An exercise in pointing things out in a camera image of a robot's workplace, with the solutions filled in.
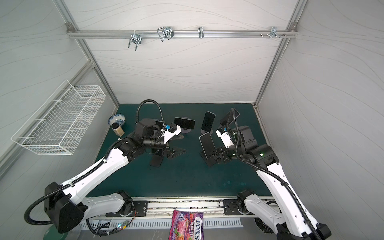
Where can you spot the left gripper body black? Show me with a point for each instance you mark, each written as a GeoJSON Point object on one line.
{"type": "Point", "coordinates": [155, 143]}

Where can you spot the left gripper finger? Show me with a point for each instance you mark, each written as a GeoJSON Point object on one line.
{"type": "Point", "coordinates": [178, 149]}
{"type": "Point", "coordinates": [174, 154]}

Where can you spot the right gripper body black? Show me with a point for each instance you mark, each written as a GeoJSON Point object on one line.
{"type": "Point", "coordinates": [218, 153]}

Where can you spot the white-edged phone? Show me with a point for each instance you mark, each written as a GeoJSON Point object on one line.
{"type": "Point", "coordinates": [207, 145]}

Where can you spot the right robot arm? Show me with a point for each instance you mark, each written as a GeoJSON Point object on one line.
{"type": "Point", "coordinates": [267, 165]}

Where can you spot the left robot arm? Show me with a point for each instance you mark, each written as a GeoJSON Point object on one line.
{"type": "Point", "coordinates": [119, 154]}

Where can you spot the black stand right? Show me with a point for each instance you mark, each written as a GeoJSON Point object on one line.
{"type": "Point", "coordinates": [209, 161]}

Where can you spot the black stand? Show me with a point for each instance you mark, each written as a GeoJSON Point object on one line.
{"type": "Point", "coordinates": [157, 158]}
{"type": "Point", "coordinates": [209, 161]}

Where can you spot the black stand left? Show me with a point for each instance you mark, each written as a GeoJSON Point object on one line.
{"type": "Point", "coordinates": [157, 158]}

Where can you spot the round stand of middle phone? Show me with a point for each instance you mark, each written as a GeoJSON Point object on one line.
{"type": "Point", "coordinates": [185, 130]}

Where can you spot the middle landscape phone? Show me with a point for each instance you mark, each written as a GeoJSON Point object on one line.
{"type": "Point", "coordinates": [185, 123]}

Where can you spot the round stand of upright phone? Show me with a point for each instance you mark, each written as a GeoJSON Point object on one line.
{"type": "Point", "coordinates": [204, 132]}

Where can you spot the tilted far right phone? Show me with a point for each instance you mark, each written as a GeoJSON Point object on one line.
{"type": "Point", "coordinates": [228, 119]}

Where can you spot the upright phone on round stand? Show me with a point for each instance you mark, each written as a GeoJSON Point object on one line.
{"type": "Point", "coordinates": [208, 121]}

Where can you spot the blue white bowl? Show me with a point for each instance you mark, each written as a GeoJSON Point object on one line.
{"type": "Point", "coordinates": [118, 119]}

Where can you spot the Fox's candy bag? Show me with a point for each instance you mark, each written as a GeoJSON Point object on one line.
{"type": "Point", "coordinates": [187, 226]}

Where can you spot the metal clamp left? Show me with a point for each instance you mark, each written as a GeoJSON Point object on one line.
{"type": "Point", "coordinates": [135, 40]}

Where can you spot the metal clamp middle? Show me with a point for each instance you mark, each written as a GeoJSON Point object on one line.
{"type": "Point", "coordinates": [165, 33]}

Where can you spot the metal clamp small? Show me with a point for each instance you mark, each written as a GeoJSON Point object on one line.
{"type": "Point", "coordinates": [201, 32]}

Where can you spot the metal clamp right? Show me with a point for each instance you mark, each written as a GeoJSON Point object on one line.
{"type": "Point", "coordinates": [273, 34]}

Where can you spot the aluminium crossbar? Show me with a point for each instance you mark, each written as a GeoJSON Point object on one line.
{"type": "Point", "coordinates": [179, 34]}

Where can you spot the green lid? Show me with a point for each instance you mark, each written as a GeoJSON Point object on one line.
{"type": "Point", "coordinates": [53, 234]}

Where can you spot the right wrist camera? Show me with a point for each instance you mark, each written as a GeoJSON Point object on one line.
{"type": "Point", "coordinates": [225, 137]}

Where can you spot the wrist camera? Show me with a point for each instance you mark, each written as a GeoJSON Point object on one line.
{"type": "Point", "coordinates": [225, 137]}
{"type": "Point", "coordinates": [169, 131]}

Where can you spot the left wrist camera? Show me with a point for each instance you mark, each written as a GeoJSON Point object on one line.
{"type": "Point", "coordinates": [169, 131]}

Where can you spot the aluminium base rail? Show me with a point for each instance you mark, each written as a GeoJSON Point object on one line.
{"type": "Point", "coordinates": [186, 207]}

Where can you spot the white wire basket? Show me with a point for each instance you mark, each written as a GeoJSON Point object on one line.
{"type": "Point", "coordinates": [58, 126]}

